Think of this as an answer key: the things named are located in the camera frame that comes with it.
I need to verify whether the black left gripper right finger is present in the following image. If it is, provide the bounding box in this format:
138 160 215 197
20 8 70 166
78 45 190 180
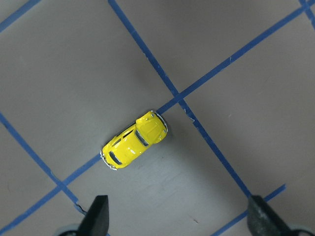
247 195 292 236

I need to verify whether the yellow beetle toy car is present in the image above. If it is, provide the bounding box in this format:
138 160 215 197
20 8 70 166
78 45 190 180
100 110 168 171

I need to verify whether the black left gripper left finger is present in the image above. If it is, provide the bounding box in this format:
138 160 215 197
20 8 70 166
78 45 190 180
77 195 109 236

